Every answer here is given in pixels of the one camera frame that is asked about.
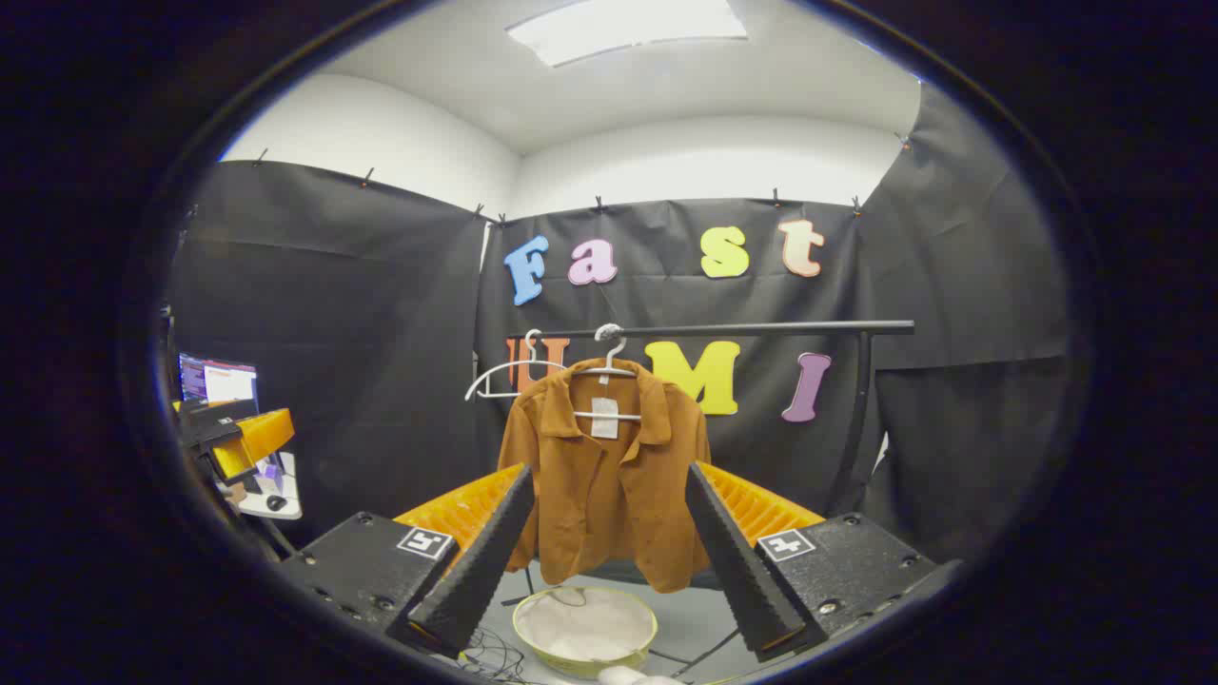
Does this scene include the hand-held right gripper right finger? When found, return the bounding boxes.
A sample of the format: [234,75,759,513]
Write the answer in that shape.
[685,460,962,664]

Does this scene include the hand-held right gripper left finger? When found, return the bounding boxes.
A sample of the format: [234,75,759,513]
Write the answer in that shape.
[281,463,536,659]

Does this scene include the round yellow-rimmed laundry hamper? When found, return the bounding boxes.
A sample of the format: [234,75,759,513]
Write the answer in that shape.
[512,585,659,679]

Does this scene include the brown shirt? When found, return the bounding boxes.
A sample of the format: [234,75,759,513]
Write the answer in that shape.
[497,359,713,594]

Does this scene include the white clothes hanger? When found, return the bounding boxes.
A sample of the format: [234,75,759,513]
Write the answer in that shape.
[569,323,644,422]
[464,329,570,401]

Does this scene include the black clothes rack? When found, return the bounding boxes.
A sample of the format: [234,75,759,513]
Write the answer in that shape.
[500,321,916,678]

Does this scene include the laptop screen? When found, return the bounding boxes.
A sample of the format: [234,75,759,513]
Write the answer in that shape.
[178,352,260,405]

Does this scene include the white desk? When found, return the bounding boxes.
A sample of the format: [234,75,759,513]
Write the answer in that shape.
[238,452,304,520]

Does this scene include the black backdrop cloth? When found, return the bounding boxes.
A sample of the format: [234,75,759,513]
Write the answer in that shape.
[167,81,1071,572]

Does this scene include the white cloth lump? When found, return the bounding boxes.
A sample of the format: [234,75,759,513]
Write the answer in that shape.
[598,666,686,685]

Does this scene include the ceiling light panel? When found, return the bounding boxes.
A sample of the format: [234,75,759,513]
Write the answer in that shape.
[504,0,750,68]

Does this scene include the black floor cables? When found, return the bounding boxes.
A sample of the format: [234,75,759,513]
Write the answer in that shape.
[457,628,526,682]

